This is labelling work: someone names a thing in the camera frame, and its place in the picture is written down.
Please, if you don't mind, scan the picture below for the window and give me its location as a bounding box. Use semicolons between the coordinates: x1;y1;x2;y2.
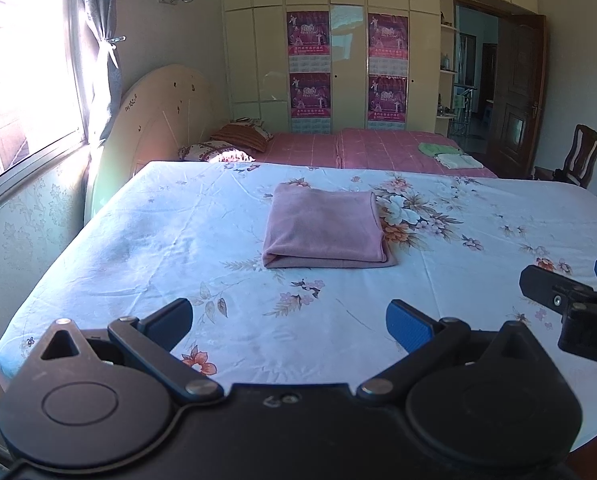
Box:
0;0;86;206

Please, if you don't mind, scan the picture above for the purple wall poster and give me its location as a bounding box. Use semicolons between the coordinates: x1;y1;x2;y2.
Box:
367;75;408;128
289;72;332;134
287;11;332;75
367;12;409;77

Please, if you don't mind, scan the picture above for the white folded cloth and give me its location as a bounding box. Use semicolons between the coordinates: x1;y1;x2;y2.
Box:
435;152;483;170

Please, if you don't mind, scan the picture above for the floral patterned pillow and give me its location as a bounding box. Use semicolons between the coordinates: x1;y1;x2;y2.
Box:
178;142;256;163

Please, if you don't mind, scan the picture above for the dark wooden chair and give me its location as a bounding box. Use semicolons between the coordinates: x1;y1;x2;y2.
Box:
533;124;597;188

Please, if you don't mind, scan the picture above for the orange striped pillow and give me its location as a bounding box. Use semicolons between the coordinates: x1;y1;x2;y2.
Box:
209;119;275;153

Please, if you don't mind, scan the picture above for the pink checked bed sheet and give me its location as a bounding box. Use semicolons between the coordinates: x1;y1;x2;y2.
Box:
251;128;499;178

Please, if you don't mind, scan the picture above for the brown wooden door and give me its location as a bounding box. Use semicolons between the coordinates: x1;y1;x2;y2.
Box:
491;14;547;176

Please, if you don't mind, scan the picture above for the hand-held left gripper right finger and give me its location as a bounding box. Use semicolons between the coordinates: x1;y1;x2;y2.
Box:
356;300;544;406

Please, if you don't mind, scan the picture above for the pink sweater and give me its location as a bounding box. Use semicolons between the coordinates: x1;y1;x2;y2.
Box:
262;182;397;269

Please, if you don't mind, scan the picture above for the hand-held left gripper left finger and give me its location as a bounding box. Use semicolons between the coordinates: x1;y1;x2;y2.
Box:
38;297;224;406

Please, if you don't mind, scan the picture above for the cream round headboard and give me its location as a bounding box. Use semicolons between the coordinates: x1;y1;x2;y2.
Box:
83;64;229;226

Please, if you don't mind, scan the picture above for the floral white bed sheet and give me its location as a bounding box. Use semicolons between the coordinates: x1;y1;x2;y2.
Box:
0;160;597;461

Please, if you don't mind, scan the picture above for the cream wardrobe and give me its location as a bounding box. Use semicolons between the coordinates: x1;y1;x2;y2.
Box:
220;0;539;136

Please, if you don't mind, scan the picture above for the metal stair railing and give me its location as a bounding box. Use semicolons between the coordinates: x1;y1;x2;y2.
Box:
451;85;479;137

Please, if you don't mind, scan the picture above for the green folded cloth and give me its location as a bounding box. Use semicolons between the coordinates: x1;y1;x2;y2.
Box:
419;142;462;157

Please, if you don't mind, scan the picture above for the grey curtain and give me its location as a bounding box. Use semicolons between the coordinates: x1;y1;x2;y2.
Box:
63;0;126;146

